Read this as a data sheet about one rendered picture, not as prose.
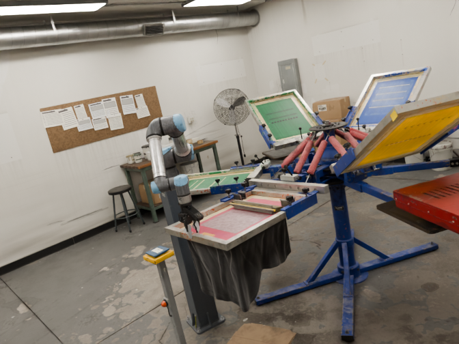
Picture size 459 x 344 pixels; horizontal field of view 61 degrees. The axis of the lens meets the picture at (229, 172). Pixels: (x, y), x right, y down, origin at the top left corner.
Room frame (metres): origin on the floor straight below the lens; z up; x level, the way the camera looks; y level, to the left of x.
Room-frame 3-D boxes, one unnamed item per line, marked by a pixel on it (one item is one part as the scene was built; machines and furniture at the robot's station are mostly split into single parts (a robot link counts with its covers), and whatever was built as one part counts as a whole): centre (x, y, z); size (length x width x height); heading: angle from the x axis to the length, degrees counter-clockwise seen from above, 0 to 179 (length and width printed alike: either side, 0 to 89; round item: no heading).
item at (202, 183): (3.35, 0.02, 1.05); 1.08 x 0.61 x 0.23; 70
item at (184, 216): (2.14, 0.28, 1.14); 0.09 x 0.08 x 0.12; 40
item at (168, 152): (2.80, 0.42, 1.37); 0.13 x 0.12 x 0.14; 92
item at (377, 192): (2.38, -0.94, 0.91); 1.34 x 0.40 x 0.08; 10
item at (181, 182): (2.14, 0.28, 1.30); 0.09 x 0.08 x 0.11; 2
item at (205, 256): (2.17, 0.20, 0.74); 0.45 x 0.03 x 0.43; 40
